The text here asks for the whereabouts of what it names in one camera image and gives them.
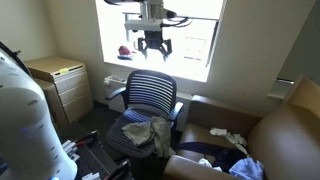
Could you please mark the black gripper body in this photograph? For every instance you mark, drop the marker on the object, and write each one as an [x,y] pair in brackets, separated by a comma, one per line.
[154,39]

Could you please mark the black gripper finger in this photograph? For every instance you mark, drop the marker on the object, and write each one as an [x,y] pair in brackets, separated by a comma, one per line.
[144,53]
[165,54]

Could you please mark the beige grey garment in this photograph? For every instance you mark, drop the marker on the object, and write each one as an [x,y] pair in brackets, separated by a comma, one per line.
[143,131]

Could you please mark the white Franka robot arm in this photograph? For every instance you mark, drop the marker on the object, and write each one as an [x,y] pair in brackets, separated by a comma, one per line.
[26,133]

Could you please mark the black mesh office chair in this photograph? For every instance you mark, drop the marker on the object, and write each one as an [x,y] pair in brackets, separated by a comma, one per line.
[150,90]

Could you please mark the white garment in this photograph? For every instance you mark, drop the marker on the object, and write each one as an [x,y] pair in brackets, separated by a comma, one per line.
[233,137]

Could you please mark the navy blue garment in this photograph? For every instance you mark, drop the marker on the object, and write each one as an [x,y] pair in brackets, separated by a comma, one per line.
[213,151]

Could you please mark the light blue garment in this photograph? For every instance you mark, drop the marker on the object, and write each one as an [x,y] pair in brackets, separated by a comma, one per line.
[246,170]

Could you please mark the red cap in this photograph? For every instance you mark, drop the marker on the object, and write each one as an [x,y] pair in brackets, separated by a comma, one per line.
[124,50]

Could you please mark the light wood drawer cabinet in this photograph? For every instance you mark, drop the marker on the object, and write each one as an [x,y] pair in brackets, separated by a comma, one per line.
[71,86]

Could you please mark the yellow sticky note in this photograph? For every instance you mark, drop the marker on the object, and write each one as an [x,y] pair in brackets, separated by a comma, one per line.
[64,71]

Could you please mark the brown low wooden cabinet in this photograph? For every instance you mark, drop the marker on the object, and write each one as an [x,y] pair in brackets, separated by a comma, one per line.
[51,100]

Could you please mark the small white cloth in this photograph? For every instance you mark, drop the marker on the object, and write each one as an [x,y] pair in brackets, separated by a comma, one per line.
[205,163]

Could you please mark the grey side shelf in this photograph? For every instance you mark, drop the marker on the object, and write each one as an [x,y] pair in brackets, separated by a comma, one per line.
[280,89]

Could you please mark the white blocks on plate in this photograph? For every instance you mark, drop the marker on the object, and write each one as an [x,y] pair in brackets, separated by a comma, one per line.
[70,148]

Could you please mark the brown cardboard box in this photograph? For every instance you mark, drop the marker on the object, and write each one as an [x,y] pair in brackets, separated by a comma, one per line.
[286,140]

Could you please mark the dark window frame bar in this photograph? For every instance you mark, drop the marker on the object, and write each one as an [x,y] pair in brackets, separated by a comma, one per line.
[212,43]

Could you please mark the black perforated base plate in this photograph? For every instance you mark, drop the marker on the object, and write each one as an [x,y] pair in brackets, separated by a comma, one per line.
[95,160]

